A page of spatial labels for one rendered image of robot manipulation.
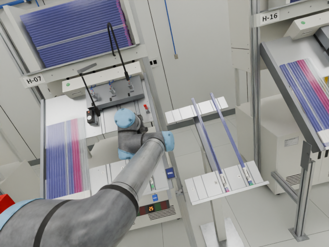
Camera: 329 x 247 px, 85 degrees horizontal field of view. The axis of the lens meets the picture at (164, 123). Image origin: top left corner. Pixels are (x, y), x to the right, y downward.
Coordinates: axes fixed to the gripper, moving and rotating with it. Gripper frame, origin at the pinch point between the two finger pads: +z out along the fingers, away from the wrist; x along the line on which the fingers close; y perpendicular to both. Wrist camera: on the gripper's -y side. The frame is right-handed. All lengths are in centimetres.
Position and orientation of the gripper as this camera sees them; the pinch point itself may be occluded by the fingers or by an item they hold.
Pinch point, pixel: (142, 133)
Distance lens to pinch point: 101.5
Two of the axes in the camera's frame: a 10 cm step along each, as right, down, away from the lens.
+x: -9.7, 2.5, 0.2
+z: 0.7, 1.7, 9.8
